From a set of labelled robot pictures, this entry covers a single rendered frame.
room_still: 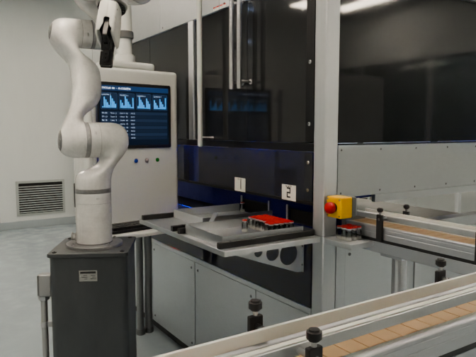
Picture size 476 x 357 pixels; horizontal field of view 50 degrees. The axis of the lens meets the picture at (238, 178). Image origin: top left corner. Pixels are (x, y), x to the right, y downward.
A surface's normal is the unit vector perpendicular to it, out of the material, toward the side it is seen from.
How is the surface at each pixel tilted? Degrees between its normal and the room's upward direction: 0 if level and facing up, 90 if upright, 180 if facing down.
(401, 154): 90
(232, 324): 90
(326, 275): 90
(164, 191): 90
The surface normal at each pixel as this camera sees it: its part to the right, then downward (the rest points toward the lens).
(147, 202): 0.65, 0.07
